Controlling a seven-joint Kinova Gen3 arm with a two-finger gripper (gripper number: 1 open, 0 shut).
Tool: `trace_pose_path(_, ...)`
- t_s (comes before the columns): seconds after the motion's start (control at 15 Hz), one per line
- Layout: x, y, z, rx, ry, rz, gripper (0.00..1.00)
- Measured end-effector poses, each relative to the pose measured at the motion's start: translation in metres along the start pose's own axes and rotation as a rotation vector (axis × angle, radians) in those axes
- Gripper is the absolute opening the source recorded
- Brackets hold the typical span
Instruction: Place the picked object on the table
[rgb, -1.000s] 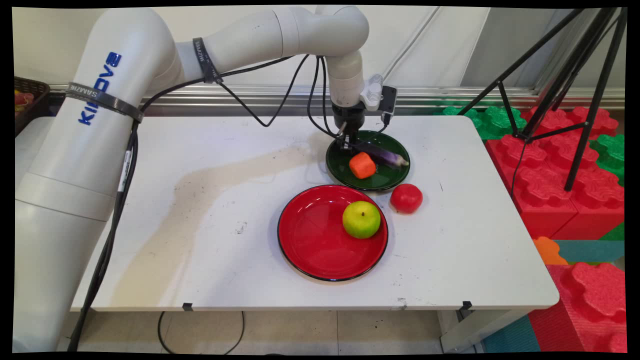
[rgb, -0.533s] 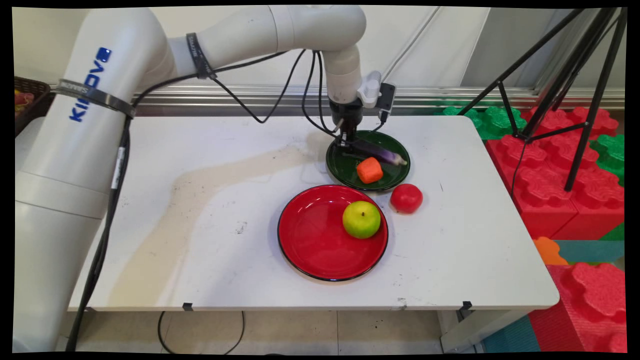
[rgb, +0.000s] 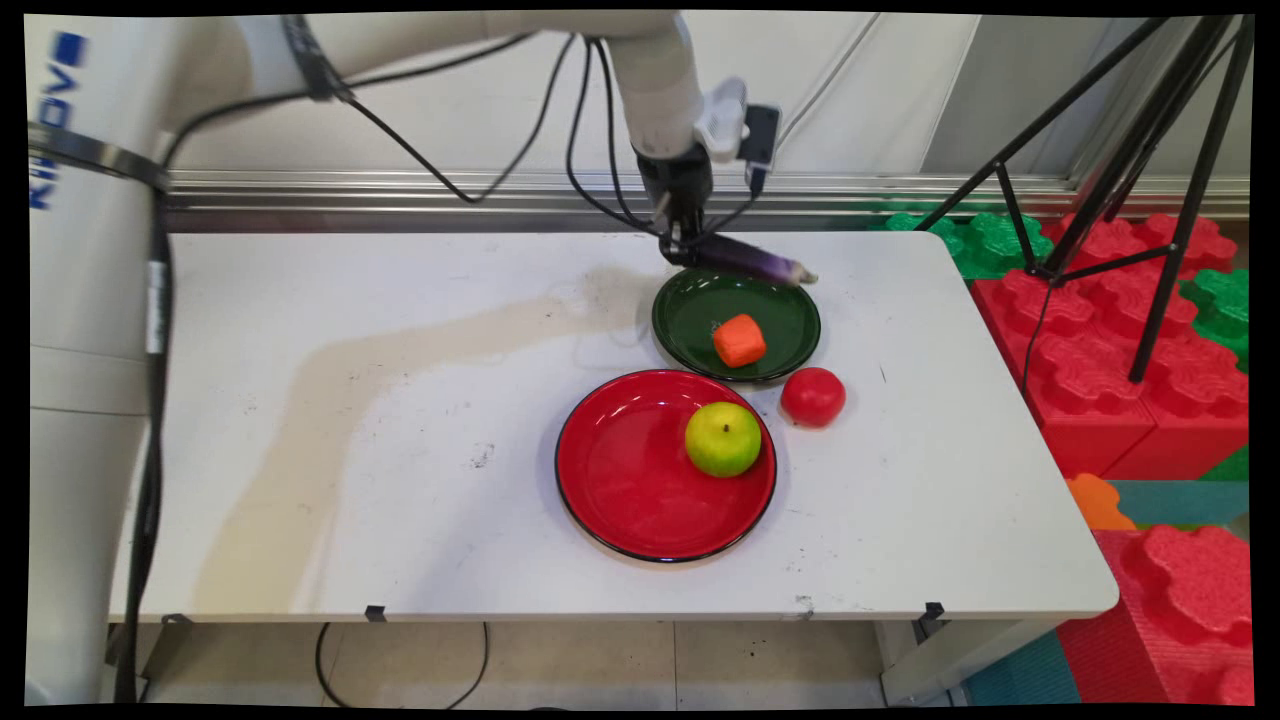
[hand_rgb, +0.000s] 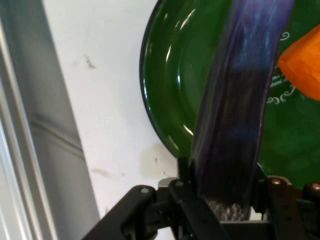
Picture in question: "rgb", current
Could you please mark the red round plate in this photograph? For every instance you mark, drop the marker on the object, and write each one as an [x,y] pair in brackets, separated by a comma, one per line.
[630,470]

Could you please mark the green toy apple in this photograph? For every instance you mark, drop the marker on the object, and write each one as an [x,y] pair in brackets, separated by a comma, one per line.
[722,439]

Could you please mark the orange toy carrot piece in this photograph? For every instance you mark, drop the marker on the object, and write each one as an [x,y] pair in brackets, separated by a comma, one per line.
[740,340]

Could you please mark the large red foam block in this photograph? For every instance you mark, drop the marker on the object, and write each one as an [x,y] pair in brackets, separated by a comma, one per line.
[1170,620]

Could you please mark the black table edge clip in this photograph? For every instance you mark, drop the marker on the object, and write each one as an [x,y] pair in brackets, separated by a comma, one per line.
[375,613]
[933,611]

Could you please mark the aluminium rail profile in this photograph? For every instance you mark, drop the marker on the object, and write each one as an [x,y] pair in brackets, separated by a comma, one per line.
[400,195]

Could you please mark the red foam block stack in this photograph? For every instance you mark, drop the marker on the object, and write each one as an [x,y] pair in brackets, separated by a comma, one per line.
[1080,360]

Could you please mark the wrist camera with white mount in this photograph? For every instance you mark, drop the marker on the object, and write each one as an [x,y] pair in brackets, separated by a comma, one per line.
[745,125]

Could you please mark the orange foam piece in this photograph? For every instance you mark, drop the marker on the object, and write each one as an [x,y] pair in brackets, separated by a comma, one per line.
[1098,503]

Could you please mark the black tripod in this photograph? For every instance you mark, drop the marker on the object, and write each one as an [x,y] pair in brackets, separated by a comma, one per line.
[1150,150]

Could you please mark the green foam block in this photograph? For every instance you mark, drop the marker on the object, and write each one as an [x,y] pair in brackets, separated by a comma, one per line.
[1220,305]
[985,240]

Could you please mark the purple toy eggplant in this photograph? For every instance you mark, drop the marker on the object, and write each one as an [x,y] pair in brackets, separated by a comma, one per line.
[750,259]

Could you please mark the red toy tomato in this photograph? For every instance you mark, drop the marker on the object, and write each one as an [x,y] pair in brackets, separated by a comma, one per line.
[813,396]

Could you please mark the teal foam mat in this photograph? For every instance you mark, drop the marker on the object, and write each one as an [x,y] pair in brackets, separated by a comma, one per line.
[1185,503]

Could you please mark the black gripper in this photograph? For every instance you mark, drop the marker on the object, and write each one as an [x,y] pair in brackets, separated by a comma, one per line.
[680,185]

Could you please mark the dark green round plate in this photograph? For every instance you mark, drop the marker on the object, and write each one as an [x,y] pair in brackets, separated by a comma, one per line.
[770,315]

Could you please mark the white table leg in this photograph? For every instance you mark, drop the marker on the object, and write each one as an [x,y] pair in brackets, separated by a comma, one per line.
[940,665]

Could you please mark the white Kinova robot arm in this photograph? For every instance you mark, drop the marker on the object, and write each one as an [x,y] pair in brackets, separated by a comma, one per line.
[90,300]

